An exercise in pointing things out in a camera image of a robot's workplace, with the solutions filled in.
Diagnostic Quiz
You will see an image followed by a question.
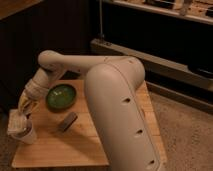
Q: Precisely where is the dark grey rectangular block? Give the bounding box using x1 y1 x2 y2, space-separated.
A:
59 112 78 132

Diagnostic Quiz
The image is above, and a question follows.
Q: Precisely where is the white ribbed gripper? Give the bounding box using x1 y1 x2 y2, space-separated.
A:
18 80 45 116

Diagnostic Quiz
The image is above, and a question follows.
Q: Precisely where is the green ceramic bowl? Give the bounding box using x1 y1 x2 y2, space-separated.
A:
46 84 77 110

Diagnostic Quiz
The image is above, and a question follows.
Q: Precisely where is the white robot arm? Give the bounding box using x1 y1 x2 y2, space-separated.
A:
18 50 165 171

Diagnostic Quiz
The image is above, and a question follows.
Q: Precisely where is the grey metal shelf frame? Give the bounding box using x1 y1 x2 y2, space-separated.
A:
89 0 213 114

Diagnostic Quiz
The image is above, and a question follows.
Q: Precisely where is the thin metal pole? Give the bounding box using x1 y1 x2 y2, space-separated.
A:
99 0 104 43

